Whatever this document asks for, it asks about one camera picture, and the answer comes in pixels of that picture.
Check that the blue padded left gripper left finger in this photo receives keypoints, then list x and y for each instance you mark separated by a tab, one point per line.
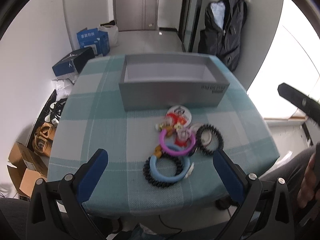
89	174

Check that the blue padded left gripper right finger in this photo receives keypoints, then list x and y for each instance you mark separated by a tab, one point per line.
231	176

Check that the round red white badge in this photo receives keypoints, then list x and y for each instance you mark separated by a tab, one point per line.
179	114

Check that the pink white hair accessory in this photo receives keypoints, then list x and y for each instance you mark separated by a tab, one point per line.
182	137

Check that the person's right hand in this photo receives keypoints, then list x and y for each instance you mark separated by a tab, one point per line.
307	189

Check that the brown cardboard box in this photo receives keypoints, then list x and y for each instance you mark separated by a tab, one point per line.
25	168

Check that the tan shoes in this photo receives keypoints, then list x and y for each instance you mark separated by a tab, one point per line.
43	139

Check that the teal plaid tablecloth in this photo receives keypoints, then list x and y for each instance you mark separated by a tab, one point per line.
94	117

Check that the black white sneakers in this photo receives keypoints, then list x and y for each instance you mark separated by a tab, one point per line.
55	111

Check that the white packed parcel bag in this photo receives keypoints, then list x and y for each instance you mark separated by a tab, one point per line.
62	84

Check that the grey cardboard box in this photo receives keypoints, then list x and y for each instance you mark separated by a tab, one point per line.
158	81

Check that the dark blue shoe box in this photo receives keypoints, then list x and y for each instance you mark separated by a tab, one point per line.
73	63

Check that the black backpack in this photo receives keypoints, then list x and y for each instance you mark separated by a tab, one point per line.
221	36

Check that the blue cardboard box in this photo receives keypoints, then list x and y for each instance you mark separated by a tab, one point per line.
96	39

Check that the white plastic bag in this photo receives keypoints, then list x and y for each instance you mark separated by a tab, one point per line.
112	29

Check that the black framed mirror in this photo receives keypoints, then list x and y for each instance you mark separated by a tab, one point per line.
189	19

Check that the grey door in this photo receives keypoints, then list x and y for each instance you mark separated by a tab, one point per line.
136	15

